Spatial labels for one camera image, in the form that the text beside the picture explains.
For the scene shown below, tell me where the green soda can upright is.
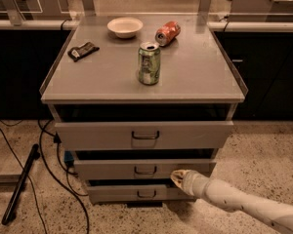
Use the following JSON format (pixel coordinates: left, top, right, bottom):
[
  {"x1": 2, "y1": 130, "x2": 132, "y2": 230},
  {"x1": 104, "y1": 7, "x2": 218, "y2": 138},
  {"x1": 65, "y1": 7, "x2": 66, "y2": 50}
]
[{"x1": 138, "y1": 42, "x2": 161, "y2": 85}]

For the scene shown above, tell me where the grey bottom drawer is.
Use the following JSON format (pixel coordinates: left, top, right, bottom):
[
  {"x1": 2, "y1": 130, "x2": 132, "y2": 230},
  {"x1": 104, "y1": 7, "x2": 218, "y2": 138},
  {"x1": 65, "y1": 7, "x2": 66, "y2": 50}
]
[{"x1": 87, "y1": 178, "x2": 193, "y2": 204}]

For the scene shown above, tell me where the blue power plug box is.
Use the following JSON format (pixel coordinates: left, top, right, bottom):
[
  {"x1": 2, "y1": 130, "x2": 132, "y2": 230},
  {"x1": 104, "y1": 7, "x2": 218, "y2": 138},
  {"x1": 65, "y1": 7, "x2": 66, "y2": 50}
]
[{"x1": 63, "y1": 150, "x2": 74, "y2": 167}]

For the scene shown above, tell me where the orange soda can lying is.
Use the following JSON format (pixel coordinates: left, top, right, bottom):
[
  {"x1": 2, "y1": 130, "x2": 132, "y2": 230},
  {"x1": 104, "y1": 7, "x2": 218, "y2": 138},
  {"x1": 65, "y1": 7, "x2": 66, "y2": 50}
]
[{"x1": 155, "y1": 21, "x2": 181, "y2": 47}]

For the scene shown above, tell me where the grey drawer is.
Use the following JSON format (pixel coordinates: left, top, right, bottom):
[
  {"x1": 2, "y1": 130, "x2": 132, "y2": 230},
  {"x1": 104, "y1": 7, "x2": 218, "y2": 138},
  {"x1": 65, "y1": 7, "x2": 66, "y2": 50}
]
[
  {"x1": 87, "y1": 178, "x2": 193, "y2": 204},
  {"x1": 74, "y1": 159, "x2": 216, "y2": 180},
  {"x1": 55, "y1": 121, "x2": 233, "y2": 150}
]

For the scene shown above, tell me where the grey top drawer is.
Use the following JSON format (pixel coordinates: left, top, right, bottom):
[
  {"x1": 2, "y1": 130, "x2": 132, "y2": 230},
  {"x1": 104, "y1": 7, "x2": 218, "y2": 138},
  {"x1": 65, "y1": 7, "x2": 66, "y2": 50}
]
[{"x1": 55, "y1": 121, "x2": 233, "y2": 150}]

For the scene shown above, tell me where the black floor cable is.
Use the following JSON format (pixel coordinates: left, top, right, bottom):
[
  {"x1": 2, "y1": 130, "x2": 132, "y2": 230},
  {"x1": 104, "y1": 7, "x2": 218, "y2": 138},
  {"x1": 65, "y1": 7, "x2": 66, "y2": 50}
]
[{"x1": 0, "y1": 118, "x2": 91, "y2": 234}]

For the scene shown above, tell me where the grey metal drawer cabinet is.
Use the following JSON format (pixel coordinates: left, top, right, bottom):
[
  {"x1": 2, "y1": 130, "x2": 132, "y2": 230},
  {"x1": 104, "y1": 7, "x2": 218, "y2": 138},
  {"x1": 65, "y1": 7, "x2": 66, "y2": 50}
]
[{"x1": 38, "y1": 14, "x2": 249, "y2": 207}]

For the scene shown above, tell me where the white paper bowl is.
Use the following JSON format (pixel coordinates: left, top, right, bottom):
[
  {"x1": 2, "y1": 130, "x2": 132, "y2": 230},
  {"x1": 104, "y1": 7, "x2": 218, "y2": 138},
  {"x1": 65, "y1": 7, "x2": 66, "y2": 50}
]
[{"x1": 107, "y1": 18, "x2": 144, "y2": 39}]

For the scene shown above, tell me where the black snack wrapper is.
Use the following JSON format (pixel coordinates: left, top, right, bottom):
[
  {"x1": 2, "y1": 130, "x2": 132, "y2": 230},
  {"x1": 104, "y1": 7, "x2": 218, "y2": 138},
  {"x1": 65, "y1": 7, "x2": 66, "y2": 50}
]
[{"x1": 67, "y1": 42, "x2": 100, "y2": 62}]

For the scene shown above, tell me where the black bar on floor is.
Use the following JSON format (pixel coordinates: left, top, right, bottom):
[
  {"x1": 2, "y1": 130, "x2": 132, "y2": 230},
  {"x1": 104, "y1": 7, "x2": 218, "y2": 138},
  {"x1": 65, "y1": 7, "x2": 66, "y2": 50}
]
[{"x1": 1, "y1": 144, "x2": 40, "y2": 225}]

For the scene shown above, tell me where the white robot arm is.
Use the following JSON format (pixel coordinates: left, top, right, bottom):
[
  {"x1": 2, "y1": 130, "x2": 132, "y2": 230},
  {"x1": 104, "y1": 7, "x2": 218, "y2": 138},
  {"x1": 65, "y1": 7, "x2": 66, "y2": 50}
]
[{"x1": 171, "y1": 170, "x2": 293, "y2": 234}]

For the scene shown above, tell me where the white horizontal rail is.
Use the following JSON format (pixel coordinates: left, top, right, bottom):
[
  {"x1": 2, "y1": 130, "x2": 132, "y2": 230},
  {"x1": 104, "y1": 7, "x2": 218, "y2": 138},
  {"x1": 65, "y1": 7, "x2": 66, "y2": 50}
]
[{"x1": 0, "y1": 20, "x2": 293, "y2": 32}]

